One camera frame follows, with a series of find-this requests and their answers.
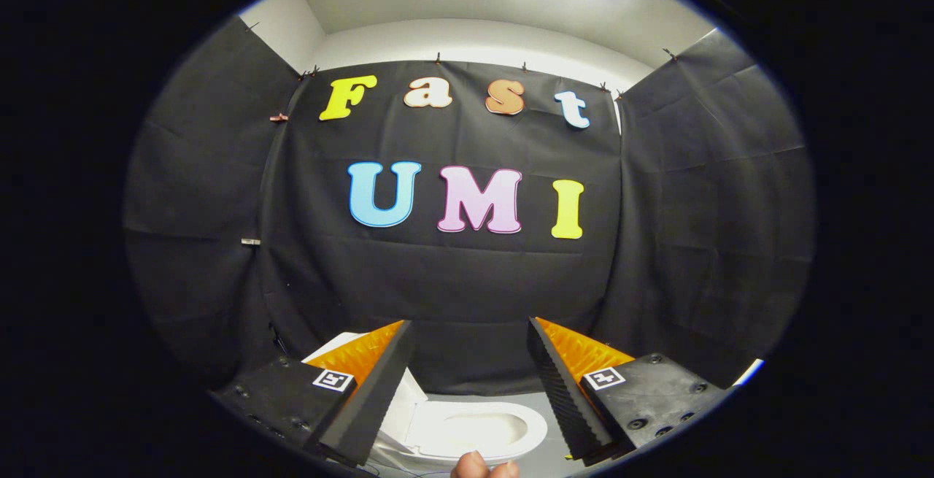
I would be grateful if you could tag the white toilet seat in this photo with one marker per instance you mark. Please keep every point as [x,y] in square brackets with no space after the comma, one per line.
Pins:
[536,430]

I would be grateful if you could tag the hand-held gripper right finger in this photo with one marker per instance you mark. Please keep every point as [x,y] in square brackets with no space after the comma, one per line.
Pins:
[558,390]

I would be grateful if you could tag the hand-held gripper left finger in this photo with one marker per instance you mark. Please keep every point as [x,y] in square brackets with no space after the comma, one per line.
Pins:
[379,390]

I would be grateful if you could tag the black backdrop cloth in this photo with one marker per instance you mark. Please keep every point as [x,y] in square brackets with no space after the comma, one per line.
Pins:
[467,288]

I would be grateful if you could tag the white toilet bowl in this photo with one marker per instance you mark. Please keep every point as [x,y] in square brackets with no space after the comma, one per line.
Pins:
[398,460]

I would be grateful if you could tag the white toilet lid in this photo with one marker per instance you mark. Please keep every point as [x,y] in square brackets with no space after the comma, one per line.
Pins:
[401,409]

